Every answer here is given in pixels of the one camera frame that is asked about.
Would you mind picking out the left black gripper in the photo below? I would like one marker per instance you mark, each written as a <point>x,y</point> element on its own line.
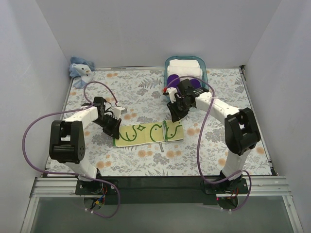
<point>111,124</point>

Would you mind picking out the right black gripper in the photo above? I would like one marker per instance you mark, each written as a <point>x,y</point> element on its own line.
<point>178,109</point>

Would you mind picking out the green patterned towel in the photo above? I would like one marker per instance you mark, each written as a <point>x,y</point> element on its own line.
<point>149,133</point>

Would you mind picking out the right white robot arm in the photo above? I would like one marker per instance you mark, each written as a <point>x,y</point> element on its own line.
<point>241,129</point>

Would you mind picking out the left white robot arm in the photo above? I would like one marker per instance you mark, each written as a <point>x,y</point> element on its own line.
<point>67,139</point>

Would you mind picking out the right purple rolled towel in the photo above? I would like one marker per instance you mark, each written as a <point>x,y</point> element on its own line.
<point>195,83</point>

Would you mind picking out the purple rolled towel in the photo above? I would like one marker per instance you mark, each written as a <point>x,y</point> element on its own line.
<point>195,83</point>
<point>173,80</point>

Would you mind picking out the left purple rolled towel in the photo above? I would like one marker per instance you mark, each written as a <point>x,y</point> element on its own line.
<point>173,80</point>

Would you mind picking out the teal plastic basket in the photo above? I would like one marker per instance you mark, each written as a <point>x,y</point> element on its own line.
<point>201,63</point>

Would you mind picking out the white rolled towel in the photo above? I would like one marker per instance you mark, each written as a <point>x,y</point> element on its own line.
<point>184,68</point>

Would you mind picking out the blue crumpled towel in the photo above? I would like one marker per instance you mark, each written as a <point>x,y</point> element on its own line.
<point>82,71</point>

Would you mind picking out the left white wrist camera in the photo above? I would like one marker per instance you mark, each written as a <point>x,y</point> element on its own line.
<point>118,111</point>

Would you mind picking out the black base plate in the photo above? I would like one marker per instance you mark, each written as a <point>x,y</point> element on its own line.
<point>155,197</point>

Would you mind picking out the aluminium frame rail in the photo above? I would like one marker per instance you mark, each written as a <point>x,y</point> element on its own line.
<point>67,187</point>

